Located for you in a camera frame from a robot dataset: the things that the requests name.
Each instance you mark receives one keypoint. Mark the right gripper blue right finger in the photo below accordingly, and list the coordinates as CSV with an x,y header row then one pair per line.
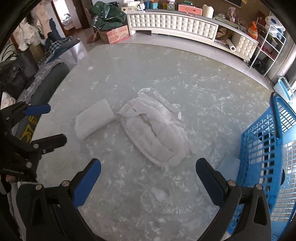
x,y
213,181

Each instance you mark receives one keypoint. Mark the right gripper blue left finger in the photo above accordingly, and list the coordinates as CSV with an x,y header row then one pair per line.
x,y
83,182

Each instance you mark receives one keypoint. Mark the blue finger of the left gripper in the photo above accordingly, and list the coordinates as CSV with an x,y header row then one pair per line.
x,y
49,144
37,110

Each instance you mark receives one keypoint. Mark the white sponge block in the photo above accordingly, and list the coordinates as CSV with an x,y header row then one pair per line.
x,y
93,118

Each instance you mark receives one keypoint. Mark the blue plastic basket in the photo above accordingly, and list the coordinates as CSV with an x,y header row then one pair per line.
x,y
267,157

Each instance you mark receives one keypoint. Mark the white quilted cloth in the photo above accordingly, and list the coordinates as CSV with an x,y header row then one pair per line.
x,y
156,128

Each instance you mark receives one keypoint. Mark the dark chair with yellow print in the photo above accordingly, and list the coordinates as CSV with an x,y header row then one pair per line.
x,y
47,80

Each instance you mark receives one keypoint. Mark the silver gift bag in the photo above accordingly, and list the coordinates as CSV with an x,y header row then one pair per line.
x,y
72,56

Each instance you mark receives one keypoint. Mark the pink cardboard box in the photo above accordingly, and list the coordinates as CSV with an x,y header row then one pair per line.
x,y
115,35

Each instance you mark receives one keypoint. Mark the blue white storage bin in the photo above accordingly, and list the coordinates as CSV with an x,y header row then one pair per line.
x,y
283,88

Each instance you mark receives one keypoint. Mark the green plastic bag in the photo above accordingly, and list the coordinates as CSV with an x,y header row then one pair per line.
x,y
107,16

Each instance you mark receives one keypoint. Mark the paper roll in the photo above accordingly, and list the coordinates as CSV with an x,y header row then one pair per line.
x,y
230,45

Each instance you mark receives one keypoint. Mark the tall white air conditioner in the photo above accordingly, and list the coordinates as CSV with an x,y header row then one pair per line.
x,y
282,64

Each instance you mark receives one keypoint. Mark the white tufted TV cabinet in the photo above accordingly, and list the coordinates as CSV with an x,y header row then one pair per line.
x,y
196,28

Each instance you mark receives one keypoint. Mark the white metal shelf rack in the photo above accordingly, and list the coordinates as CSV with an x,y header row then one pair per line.
x,y
271,42

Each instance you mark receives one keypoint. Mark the orange bag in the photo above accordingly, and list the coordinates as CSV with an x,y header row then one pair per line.
x,y
252,31

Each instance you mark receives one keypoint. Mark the white plastic bags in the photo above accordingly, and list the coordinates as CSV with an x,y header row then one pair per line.
x,y
274,26

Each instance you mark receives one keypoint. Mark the white jug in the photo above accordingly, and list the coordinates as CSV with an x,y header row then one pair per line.
x,y
207,11

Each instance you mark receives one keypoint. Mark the pink box on cabinet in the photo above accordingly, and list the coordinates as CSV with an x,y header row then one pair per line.
x,y
190,9

